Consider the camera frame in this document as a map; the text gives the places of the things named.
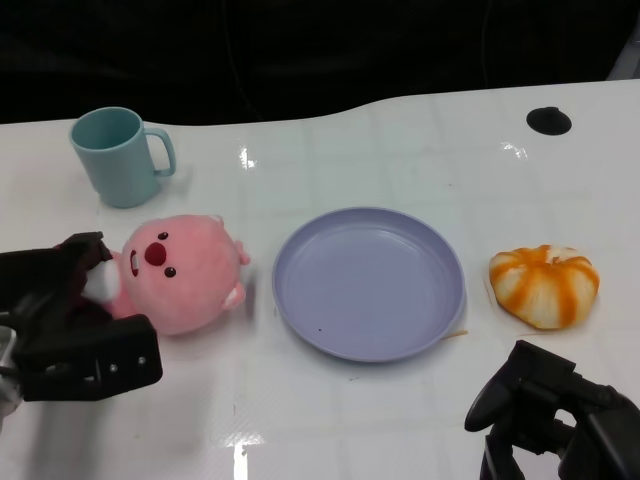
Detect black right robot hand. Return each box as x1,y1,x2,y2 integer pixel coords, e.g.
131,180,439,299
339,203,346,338
464,339,640,480

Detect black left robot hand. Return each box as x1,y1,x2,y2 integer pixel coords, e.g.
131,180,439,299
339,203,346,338
0,230,165,404

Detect pink plush beaver doll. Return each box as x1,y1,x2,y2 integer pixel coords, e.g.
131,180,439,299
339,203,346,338
84,213,253,336

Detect lavender round plate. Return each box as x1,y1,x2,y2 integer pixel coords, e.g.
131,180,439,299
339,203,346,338
272,206,467,364

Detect orange striped bun toy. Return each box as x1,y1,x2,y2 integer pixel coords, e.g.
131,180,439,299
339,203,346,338
488,244,601,331

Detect teal plastic mug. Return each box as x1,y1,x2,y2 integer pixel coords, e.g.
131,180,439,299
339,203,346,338
69,106,177,209

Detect black table grommet cap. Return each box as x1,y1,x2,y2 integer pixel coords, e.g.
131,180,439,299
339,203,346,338
525,106,572,135

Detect black backdrop curtain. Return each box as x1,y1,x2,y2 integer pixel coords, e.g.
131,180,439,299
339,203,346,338
0,0,640,126

